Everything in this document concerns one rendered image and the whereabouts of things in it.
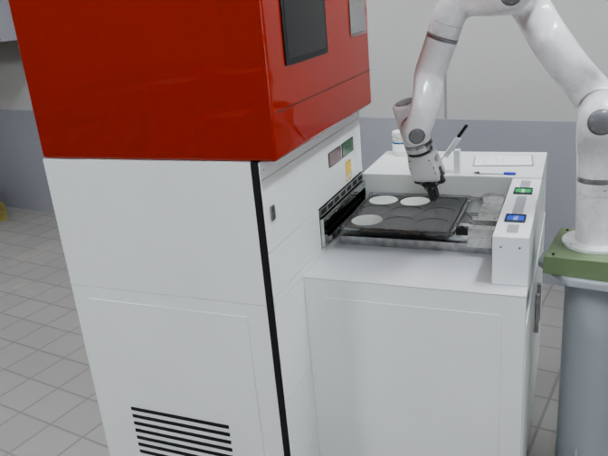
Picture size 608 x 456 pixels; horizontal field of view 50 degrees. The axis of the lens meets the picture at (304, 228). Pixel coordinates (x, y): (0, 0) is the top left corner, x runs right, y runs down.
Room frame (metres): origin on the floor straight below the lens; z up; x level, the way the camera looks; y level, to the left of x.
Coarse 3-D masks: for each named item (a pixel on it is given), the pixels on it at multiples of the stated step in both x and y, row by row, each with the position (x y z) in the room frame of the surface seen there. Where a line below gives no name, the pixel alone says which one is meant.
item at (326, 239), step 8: (360, 184) 2.25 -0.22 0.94; (352, 192) 2.16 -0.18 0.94; (344, 200) 2.08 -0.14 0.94; (360, 200) 2.27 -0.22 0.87; (336, 208) 2.00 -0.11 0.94; (352, 208) 2.19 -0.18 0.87; (328, 216) 1.94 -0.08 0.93; (344, 216) 2.11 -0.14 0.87; (320, 224) 1.90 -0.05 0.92; (336, 224) 2.03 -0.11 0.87; (320, 232) 1.90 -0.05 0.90; (328, 232) 1.97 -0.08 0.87; (336, 232) 1.99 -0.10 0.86; (328, 240) 1.92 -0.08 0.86
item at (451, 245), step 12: (348, 240) 1.97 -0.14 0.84; (360, 240) 1.96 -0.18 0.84; (372, 240) 1.94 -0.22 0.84; (384, 240) 1.92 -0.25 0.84; (396, 240) 1.91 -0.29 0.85; (408, 240) 1.89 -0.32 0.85; (420, 240) 1.88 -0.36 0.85; (432, 240) 1.87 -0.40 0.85; (444, 240) 1.86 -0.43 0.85; (480, 252) 1.80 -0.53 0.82
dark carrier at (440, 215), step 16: (368, 208) 2.09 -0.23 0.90; (384, 208) 2.07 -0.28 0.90; (400, 208) 2.06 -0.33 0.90; (416, 208) 2.04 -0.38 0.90; (432, 208) 2.03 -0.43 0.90; (448, 208) 2.01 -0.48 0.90; (352, 224) 1.94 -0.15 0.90; (384, 224) 1.91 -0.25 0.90; (400, 224) 1.90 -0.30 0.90; (416, 224) 1.89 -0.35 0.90; (432, 224) 1.87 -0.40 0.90; (448, 224) 1.86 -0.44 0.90
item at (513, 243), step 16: (512, 192) 1.94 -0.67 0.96; (512, 208) 1.79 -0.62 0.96; (528, 208) 1.77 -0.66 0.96; (512, 224) 1.66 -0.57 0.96; (528, 224) 1.64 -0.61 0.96; (496, 240) 1.58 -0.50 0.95; (512, 240) 1.56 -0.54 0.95; (528, 240) 1.55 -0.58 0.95; (496, 256) 1.58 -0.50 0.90; (512, 256) 1.56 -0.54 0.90; (528, 256) 1.55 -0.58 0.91; (496, 272) 1.58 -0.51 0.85; (512, 272) 1.56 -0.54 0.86; (528, 272) 1.57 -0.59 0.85
